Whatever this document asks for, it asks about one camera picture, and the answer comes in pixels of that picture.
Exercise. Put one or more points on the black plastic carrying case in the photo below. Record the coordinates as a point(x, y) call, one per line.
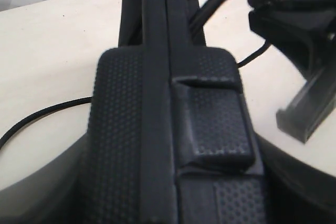
point(169, 138)

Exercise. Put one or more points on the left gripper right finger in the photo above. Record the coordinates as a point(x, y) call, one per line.
point(313, 185)

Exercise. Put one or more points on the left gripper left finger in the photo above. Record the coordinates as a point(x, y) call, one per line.
point(47, 195)

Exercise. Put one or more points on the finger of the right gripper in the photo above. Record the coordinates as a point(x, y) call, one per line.
point(310, 106)
point(300, 29)

